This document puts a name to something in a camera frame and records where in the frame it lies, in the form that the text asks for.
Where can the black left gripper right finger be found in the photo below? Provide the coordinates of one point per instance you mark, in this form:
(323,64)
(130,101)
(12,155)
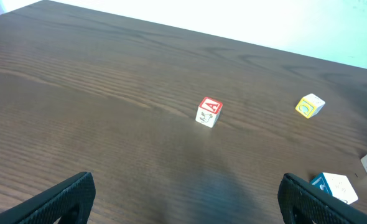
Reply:
(302,203)

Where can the yellow-edged white block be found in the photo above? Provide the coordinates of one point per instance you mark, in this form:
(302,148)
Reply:
(309,105)

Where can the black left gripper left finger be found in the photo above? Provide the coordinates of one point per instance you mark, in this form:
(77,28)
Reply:
(70,201)

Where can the red letter A block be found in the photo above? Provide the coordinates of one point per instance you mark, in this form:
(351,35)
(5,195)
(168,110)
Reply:
(208,112)

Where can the plain white block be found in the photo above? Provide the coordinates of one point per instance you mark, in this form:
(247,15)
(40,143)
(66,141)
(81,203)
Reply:
(336,185)

